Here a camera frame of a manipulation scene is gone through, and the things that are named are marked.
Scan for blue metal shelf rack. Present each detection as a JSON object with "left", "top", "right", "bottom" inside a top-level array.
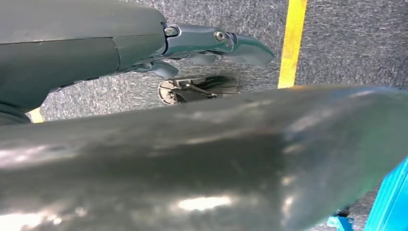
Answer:
[{"left": 326, "top": 156, "right": 408, "bottom": 231}]

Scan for grey robot leg shell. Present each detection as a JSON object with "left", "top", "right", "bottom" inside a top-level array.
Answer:
[{"left": 0, "top": 85, "right": 408, "bottom": 231}]

